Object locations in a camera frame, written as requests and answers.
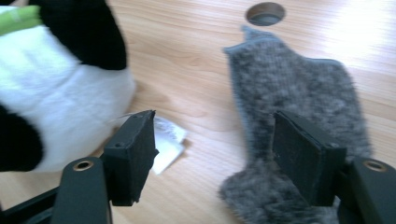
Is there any panda plush toy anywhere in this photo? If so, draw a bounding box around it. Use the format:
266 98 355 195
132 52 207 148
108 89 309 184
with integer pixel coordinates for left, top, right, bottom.
0 0 189 175

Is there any grey fluffy doll garment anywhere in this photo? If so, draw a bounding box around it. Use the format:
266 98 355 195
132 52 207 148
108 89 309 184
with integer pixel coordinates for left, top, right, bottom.
218 25 375 224

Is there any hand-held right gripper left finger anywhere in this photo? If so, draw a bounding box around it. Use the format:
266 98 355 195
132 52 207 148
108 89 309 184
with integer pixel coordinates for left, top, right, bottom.
102 109 160 207

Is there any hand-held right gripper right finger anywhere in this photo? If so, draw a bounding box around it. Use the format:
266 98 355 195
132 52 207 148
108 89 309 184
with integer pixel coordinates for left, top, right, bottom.
272 110 347 207

